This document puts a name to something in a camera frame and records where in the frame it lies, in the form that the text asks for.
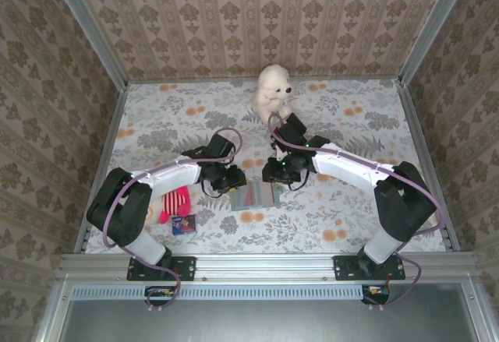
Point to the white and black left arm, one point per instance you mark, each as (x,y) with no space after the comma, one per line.
(167,176)

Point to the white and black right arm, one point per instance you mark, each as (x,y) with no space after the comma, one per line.
(351,168)

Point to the pink striped plush toy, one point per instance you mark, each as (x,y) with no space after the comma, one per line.
(175,202)

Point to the floral patterned table cover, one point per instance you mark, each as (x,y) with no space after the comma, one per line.
(331,209)

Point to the small blue box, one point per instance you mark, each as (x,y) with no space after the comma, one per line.
(183,225)

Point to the white plush bear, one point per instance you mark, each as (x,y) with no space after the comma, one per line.
(269,92)

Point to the black connector board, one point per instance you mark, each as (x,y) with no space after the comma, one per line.
(158,292)
(376,293)

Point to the grey metal sheet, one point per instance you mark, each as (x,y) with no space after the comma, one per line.
(273,322)

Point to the aluminium frame bar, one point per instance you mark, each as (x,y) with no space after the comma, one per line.
(265,266)
(103,163)
(425,163)
(87,26)
(432,26)

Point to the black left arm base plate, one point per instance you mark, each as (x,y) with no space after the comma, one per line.
(187,268)

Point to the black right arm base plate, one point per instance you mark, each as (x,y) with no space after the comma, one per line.
(345,268)

